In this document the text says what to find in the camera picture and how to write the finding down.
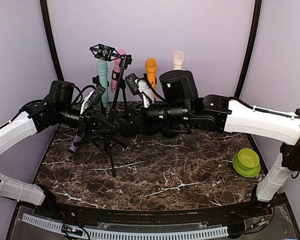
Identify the black corner post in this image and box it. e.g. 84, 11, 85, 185
233, 0, 263, 99
39, 0, 72, 108

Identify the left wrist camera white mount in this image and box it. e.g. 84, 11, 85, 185
80, 85, 106, 115

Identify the pink microphone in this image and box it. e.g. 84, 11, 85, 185
110, 58, 121, 93

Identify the left black corner post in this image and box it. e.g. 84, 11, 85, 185
39, 0, 72, 108

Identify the black stand under mint microphone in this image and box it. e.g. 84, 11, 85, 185
92, 75, 107, 116

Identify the orange microphone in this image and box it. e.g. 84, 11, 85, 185
145, 57, 158, 90

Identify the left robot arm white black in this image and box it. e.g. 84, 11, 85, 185
0, 80, 117, 218

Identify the glitter microphone with silver grille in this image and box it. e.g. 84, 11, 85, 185
68, 135, 83, 153

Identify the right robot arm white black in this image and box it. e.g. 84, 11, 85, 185
124, 70, 300, 217

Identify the cream white microphone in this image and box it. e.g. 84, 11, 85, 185
172, 50, 184, 70

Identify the right black corner post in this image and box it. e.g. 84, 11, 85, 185
233, 0, 263, 99

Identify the black stand under orange microphone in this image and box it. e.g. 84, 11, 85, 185
140, 72, 162, 135

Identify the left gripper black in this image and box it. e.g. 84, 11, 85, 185
56, 103, 117, 137

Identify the black stand under pink microphone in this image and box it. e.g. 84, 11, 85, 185
116, 82, 141, 137

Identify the black front rail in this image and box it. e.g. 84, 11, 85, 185
10, 193, 293, 228

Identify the mint green microphone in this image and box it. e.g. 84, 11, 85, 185
97, 60, 109, 109

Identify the black tripod stand with shock mount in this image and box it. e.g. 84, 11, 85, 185
89, 43, 132, 178

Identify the green bowl on saucer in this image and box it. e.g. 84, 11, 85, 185
232, 148, 261, 178

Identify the white slotted cable duct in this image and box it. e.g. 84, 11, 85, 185
21, 213, 229, 240

